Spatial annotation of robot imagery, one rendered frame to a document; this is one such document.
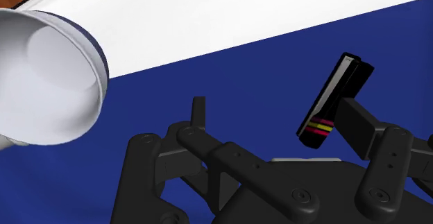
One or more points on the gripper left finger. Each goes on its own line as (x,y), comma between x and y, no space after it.
(257,171)

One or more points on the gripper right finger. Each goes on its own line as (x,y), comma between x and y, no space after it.
(384,169)

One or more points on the black box with coloured stripes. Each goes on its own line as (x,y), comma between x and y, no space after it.
(319,128)

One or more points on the white cup with blue rim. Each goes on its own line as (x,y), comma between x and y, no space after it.
(50,84)

